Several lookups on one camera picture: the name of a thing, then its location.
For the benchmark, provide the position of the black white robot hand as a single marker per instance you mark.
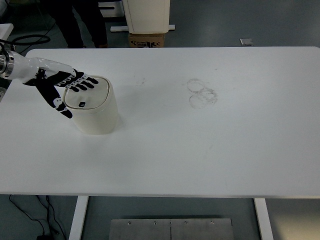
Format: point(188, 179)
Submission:
point(26, 69)

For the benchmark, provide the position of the cream plastic trash can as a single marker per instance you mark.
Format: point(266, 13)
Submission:
point(94, 111)

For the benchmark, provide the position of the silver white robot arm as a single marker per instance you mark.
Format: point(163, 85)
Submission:
point(6, 66)

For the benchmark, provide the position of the white floor bar foot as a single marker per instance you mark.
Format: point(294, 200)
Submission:
point(171, 27)

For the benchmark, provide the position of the white drawer cabinet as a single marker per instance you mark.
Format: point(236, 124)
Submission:
point(111, 8)

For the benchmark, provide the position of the brown cardboard box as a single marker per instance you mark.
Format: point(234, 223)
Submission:
point(155, 40)

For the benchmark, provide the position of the white side table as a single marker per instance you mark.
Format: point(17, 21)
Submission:
point(5, 31)

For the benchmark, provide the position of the white table leg left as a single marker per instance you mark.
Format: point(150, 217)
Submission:
point(79, 218)

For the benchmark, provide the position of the white table leg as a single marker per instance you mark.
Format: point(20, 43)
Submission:
point(263, 219)
point(79, 218)

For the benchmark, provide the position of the grey floor socket plate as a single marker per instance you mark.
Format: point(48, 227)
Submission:
point(246, 42)

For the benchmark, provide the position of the white table leg right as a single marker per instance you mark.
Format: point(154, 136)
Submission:
point(263, 219)

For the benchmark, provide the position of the grey metal base plate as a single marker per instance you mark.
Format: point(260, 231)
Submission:
point(172, 229)

